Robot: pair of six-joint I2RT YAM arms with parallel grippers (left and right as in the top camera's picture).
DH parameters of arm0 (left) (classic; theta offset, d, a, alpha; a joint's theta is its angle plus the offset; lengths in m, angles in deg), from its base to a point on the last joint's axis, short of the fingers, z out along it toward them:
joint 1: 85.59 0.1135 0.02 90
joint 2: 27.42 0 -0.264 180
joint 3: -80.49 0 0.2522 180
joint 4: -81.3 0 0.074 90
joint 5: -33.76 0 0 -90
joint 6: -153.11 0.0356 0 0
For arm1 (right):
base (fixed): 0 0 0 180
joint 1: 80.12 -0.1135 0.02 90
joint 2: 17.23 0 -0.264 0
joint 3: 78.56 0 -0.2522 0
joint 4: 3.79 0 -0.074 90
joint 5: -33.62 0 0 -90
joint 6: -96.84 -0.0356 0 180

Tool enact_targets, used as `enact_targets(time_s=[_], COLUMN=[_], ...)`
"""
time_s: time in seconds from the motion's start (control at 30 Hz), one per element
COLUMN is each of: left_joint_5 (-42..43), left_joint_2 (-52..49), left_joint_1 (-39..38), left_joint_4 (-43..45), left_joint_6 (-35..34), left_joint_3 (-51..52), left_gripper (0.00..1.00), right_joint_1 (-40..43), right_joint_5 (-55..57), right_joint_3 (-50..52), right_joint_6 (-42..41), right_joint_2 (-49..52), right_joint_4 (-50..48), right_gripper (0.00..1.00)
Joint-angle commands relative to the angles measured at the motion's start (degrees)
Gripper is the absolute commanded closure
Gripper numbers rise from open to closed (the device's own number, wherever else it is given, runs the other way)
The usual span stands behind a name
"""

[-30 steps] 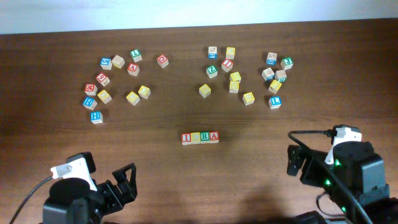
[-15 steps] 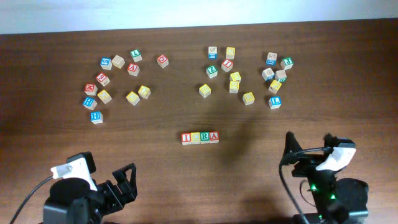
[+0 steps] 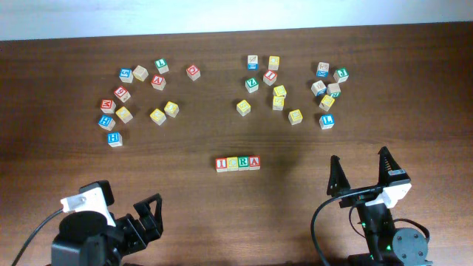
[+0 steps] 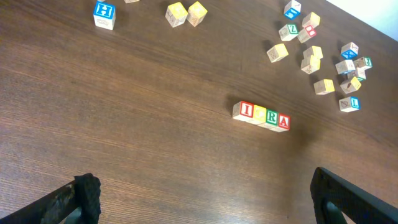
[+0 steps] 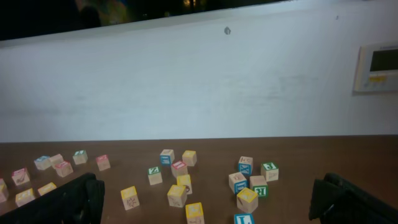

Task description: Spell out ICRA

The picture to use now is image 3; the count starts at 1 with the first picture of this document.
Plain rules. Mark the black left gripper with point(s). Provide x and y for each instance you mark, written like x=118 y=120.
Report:
x=140 y=237

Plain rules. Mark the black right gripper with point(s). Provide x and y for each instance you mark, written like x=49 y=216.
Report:
x=344 y=186

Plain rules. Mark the red letter i block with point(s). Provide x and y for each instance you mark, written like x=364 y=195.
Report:
x=270 y=77
x=221 y=165

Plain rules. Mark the yellow letter C block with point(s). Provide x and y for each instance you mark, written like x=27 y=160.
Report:
x=232 y=163

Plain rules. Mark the green letter R block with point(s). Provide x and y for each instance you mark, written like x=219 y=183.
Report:
x=243 y=163

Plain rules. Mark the red letter a block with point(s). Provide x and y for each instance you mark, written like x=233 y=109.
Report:
x=254 y=162
x=158 y=82

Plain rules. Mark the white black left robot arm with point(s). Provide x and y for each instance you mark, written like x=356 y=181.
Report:
x=85 y=238

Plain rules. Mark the blue letter L block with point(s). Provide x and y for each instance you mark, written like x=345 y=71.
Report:
x=326 y=121

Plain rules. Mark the yellow block tilted right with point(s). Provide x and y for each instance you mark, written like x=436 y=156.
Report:
x=326 y=103

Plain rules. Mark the yellow block lower right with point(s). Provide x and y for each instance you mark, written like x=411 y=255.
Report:
x=295 y=117

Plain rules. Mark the wooden block green edge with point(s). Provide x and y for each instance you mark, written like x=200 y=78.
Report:
x=333 y=90

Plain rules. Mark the blue letter H block lower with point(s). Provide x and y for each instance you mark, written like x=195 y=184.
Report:
x=114 y=139

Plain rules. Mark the blue letter h block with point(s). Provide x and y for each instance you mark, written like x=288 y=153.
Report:
x=106 y=122
x=114 y=139

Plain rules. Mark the wooden block blue edge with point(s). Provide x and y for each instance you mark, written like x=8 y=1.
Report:
x=318 y=88

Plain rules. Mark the green letter J block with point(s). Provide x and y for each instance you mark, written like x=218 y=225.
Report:
x=341 y=75

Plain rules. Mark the yellow block left lower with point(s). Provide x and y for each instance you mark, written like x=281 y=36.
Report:
x=158 y=117

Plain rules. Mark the blue letter H block upper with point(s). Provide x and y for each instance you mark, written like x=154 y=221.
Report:
x=106 y=122

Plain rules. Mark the wooden block blue bottom right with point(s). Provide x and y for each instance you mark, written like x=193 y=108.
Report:
x=322 y=70

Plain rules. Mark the yellow block far left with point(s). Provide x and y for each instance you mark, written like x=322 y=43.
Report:
x=124 y=114

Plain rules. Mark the yellow block middle lower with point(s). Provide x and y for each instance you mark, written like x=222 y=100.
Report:
x=278 y=103

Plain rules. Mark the yellow block left upper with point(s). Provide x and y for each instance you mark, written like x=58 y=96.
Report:
x=171 y=109

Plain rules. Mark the yellow block middle upper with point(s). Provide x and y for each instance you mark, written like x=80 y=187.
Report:
x=280 y=91

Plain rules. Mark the red letter M block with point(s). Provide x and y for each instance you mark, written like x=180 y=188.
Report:
x=108 y=106

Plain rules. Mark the red number 6 block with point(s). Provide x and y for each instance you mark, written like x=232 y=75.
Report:
x=122 y=94

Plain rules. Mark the yellow block top centre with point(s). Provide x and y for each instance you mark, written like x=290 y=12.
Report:
x=273 y=62

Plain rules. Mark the green letter Z block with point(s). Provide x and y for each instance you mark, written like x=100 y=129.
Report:
x=251 y=85

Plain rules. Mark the plain wooden block left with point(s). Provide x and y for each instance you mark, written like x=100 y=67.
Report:
x=140 y=73

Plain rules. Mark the blue block top left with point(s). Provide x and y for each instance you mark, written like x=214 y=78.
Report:
x=125 y=75

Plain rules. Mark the red letter C block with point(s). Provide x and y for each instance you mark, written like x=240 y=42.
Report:
x=193 y=72

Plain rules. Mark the wooden block blue side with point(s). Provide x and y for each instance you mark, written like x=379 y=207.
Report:
x=252 y=62

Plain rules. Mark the green letter L block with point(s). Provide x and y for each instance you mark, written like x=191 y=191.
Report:
x=161 y=65

